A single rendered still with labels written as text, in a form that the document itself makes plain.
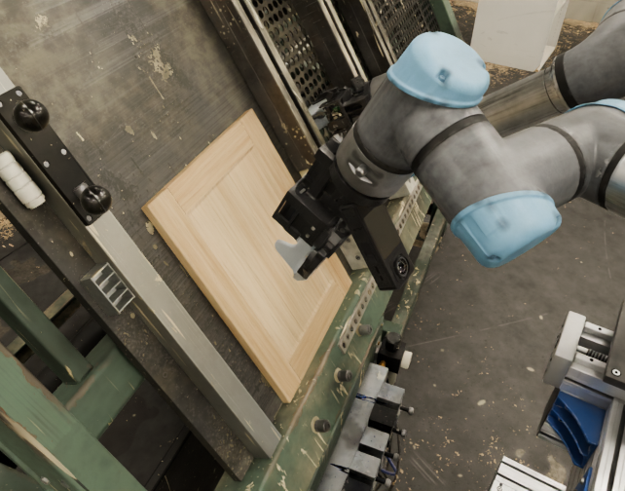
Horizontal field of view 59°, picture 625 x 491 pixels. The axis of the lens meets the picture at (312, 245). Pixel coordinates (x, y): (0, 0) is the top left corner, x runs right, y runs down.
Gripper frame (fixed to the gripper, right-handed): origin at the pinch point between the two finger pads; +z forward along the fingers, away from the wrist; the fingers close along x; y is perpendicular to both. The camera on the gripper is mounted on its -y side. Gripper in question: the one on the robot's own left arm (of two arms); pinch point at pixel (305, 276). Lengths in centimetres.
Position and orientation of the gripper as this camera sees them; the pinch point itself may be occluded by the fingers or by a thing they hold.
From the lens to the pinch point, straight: 71.8
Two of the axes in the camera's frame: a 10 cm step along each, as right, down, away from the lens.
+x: -5.4, 5.5, -6.4
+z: -4.0, 5.1, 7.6
